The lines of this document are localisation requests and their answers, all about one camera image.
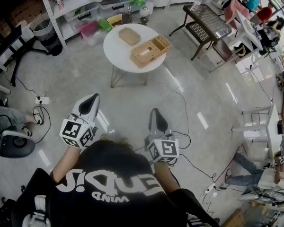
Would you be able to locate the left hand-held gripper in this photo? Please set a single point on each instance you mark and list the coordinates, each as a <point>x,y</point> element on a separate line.
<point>72,130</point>

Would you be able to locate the yellow curved object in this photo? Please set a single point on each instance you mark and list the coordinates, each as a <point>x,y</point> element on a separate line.
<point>242,52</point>

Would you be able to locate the pink draped cloth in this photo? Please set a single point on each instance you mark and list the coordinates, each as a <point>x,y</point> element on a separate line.
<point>236,8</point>

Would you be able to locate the green plastic bag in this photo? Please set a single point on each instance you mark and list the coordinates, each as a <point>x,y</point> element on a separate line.
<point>138,0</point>

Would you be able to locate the person's left forearm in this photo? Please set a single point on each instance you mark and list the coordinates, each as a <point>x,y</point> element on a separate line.
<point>64,164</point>

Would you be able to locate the clear plastic bottle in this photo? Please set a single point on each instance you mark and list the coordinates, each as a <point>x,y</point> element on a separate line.
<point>196,5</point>

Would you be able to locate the black trash can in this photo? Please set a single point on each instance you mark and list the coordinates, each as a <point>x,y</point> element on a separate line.
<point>47,37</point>

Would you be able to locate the grey rounded chair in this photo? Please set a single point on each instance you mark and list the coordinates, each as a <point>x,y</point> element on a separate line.
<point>16,144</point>

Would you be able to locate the yellow plastic basket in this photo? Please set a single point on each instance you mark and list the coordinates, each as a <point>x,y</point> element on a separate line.
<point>114,20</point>

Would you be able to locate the beige rectangular tray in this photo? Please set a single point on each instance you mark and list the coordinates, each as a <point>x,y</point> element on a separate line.
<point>130,44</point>

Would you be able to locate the white desk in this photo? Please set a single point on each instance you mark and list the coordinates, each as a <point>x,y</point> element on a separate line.
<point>247,27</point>

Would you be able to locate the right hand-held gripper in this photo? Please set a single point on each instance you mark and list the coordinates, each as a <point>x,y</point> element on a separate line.
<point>166,149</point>

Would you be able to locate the white power strip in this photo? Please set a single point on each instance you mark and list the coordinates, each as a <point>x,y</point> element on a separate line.
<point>43,100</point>
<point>209,188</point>

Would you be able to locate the person's right forearm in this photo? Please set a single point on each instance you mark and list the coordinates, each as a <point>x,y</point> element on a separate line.
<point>164,176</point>

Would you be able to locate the round white table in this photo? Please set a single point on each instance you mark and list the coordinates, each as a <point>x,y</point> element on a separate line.
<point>113,53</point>

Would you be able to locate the white metal shelving rack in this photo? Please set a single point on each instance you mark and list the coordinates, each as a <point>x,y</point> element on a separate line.
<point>52,15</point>

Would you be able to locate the pink plastic bin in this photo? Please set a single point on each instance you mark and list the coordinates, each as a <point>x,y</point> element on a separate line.
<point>90,31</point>

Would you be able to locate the small black metal stand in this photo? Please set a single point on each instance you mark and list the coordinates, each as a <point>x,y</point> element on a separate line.
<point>129,13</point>

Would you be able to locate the black glass-top table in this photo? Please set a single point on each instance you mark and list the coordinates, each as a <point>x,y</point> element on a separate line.
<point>208,20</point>

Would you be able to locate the person's black printed t-shirt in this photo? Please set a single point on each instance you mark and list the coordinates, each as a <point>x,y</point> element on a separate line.
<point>109,209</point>

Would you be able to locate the white frame table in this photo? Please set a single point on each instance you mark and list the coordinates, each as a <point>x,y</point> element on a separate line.
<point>274,126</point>

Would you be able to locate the clear plastic storage box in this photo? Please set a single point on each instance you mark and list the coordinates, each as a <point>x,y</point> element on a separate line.
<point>116,5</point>
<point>158,0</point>
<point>80,14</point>

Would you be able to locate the glass globe lamp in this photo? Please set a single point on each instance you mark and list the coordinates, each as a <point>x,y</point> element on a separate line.
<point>144,13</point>

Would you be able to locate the woven tissue box cover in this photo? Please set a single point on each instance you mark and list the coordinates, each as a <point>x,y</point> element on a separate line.
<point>139,55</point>

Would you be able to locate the brown stool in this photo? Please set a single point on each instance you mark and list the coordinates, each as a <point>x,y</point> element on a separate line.
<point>223,51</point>

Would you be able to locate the black wheeled stand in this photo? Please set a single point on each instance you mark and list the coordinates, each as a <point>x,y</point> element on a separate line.
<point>9,41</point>

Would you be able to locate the green plastic basket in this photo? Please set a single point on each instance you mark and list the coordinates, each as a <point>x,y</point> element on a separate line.
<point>105,25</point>

